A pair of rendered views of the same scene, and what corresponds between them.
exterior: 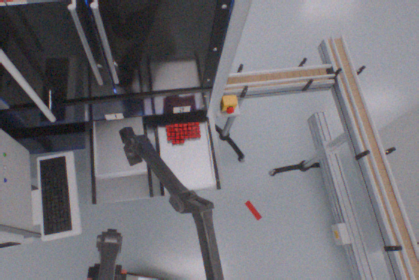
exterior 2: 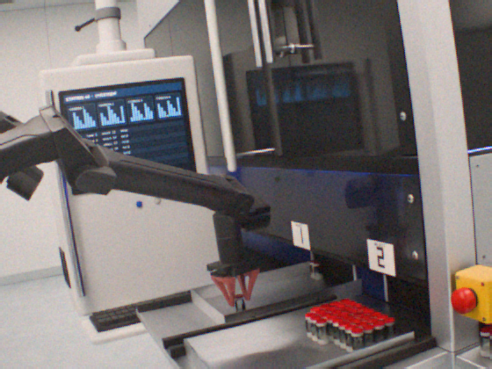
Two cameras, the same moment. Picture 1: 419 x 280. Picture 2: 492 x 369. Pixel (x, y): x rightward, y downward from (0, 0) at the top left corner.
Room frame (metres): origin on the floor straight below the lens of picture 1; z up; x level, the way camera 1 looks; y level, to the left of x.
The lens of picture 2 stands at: (0.30, -0.97, 1.29)
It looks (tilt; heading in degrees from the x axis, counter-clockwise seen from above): 6 degrees down; 77
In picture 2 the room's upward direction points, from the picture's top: 8 degrees counter-clockwise
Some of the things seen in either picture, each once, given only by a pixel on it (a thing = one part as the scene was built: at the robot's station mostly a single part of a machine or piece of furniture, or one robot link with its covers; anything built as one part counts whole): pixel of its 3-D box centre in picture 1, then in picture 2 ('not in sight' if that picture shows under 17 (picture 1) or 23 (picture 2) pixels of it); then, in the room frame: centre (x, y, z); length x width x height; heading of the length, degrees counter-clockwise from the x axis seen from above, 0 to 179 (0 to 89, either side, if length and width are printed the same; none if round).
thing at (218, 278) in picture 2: not in sight; (233, 284); (0.48, 0.20, 0.96); 0.07 x 0.07 x 0.09; 25
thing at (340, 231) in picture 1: (340, 233); not in sight; (0.20, -1.02, 0.50); 0.12 x 0.05 x 0.09; 9
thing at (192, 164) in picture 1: (185, 154); (293, 346); (0.53, -0.06, 0.90); 0.34 x 0.26 x 0.04; 9
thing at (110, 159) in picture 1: (119, 141); (273, 292); (0.59, 0.29, 0.90); 0.34 x 0.26 x 0.04; 9
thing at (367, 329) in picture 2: (183, 134); (346, 327); (0.64, -0.04, 0.90); 0.18 x 0.02 x 0.05; 99
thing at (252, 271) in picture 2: not in sight; (239, 282); (0.49, 0.20, 0.96); 0.07 x 0.07 x 0.09; 25
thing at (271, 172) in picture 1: (301, 167); not in sight; (0.73, -0.99, 0.07); 0.50 x 0.08 x 0.14; 99
